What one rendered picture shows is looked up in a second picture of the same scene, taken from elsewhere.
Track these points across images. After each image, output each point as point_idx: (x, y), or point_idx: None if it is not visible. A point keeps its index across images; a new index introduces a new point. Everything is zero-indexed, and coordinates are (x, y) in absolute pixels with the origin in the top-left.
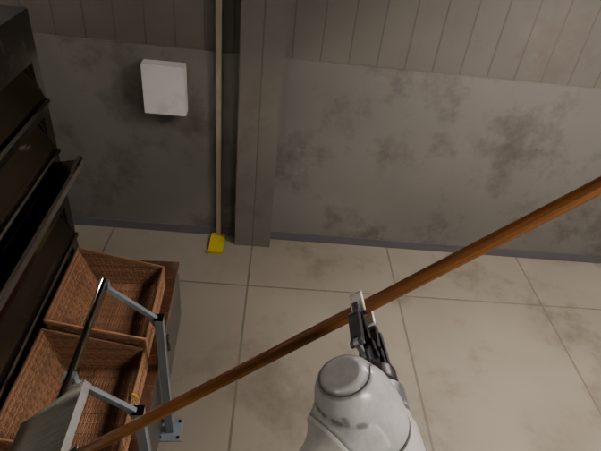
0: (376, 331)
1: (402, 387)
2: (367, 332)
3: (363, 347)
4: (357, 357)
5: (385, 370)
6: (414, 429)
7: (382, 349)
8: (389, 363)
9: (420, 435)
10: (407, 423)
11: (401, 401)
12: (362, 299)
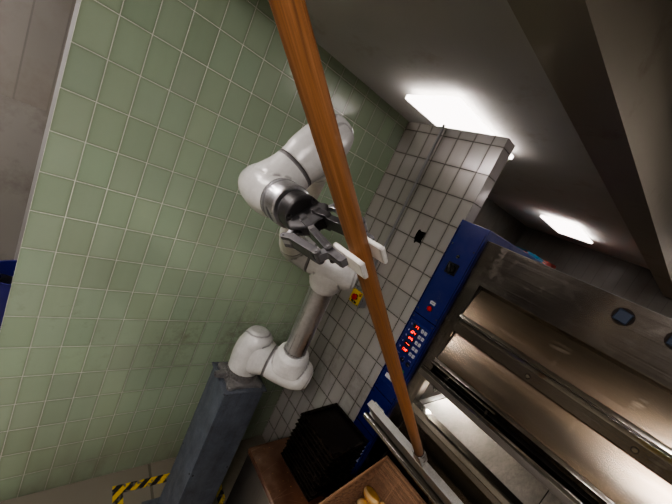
0: (324, 242)
1: (282, 186)
2: (337, 217)
3: (331, 207)
4: (343, 119)
5: (302, 192)
6: (272, 157)
7: (309, 225)
8: (301, 196)
9: (257, 174)
10: (285, 144)
11: (300, 131)
12: (370, 239)
